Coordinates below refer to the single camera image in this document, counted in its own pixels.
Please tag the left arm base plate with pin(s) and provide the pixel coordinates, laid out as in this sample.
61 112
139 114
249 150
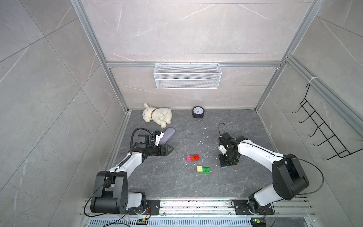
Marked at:
149 207

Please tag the black wall hook rack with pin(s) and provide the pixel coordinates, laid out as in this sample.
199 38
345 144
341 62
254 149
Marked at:
329 136

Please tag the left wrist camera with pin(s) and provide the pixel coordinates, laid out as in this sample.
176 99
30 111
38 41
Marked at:
157 135

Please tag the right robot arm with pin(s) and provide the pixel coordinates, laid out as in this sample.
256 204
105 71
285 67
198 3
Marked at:
288 176

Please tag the aluminium mounting rail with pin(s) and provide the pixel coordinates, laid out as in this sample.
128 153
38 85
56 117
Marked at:
208 212

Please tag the green long lego brick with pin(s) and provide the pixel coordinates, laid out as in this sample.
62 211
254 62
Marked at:
206 170

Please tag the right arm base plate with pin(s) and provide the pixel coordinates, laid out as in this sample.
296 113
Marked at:
245 207

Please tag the red lego brick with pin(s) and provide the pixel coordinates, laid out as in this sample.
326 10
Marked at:
196 157

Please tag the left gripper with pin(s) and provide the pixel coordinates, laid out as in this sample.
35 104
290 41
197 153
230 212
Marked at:
164 153

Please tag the black round clock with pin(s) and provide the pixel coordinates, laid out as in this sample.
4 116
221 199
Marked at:
198 112

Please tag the purple glasses case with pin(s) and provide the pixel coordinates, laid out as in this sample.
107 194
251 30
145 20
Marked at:
167 135

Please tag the cream plush dog toy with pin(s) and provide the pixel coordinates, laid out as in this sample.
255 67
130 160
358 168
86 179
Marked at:
161 116

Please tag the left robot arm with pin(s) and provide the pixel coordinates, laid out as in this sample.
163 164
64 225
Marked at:
111 191

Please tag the white wire basket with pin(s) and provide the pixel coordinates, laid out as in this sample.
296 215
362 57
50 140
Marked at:
187 75

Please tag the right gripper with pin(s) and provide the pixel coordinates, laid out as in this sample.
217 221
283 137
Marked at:
223 163

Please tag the yellow-green lego brick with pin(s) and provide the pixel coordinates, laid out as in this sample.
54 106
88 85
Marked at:
199 169

